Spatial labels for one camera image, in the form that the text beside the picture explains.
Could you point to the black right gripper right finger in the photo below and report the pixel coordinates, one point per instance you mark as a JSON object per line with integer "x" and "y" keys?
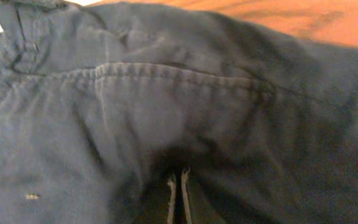
{"x": 184, "y": 180}

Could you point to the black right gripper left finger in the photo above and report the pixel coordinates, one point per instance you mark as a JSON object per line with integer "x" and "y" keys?
{"x": 172, "y": 183}

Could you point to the navy blue denim shorts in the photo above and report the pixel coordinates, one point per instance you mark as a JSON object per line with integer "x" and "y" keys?
{"x": 100, "y": 105}

